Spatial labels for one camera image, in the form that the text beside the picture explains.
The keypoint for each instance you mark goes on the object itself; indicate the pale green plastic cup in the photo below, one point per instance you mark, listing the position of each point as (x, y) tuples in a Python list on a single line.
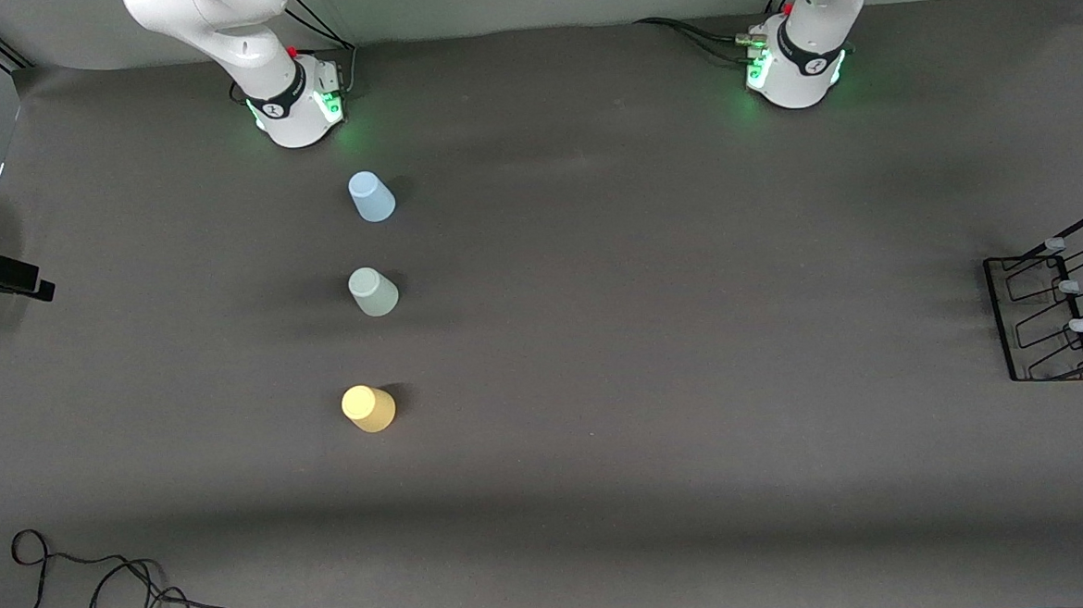
[(374, 294)]

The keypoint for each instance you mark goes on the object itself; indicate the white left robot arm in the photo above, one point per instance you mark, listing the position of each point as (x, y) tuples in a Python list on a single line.
[(803, 68)]

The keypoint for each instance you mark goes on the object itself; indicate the pale blue plastic cup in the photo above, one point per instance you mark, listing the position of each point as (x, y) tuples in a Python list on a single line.
[(373, 200)]

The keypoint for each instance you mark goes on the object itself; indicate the yellow plastic cup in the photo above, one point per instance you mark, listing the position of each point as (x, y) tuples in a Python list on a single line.
[(369, 409)]

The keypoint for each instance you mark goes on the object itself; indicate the grey table cover sheet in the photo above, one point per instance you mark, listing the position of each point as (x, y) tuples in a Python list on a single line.
[(699, 472)]

